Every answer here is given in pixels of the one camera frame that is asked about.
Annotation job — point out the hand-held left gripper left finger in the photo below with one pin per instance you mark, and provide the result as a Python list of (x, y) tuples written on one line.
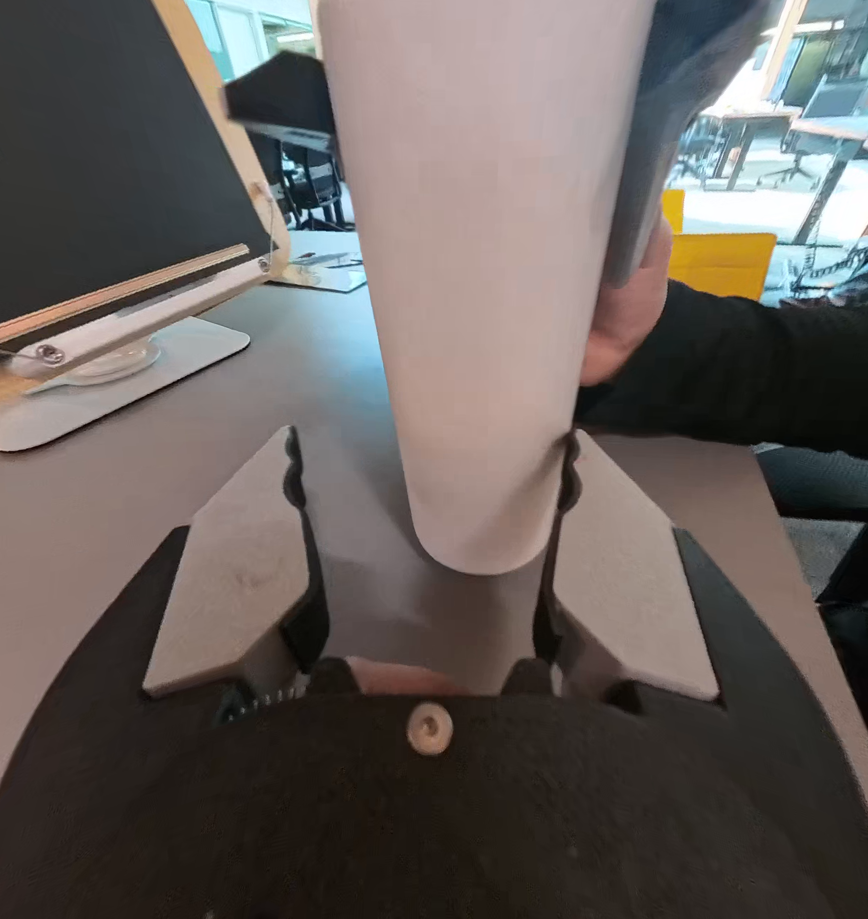
[(240, 574)]

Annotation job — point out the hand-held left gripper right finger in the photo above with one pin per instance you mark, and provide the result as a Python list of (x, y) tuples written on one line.
[(620, 574)]

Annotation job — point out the person's right forearm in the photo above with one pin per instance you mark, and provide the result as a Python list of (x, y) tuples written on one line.
[(750, 373)]

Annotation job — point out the person's right hand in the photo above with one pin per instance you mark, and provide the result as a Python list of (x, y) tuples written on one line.
[(624, 330)]

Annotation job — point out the black office chair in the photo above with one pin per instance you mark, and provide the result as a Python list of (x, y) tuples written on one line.
[(312, 183)]

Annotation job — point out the yellow bin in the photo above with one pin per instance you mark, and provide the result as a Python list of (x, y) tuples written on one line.
[(721, 262), (673, 212)]

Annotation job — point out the background wooden desk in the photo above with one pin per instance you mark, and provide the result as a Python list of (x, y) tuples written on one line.
[(836, 128), (750, 113)]

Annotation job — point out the grey office chair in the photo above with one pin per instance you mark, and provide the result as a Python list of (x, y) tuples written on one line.
[(829, 100)]

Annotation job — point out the black panel with wooden rim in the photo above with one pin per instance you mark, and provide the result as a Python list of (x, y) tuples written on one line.
[(82, 143)]

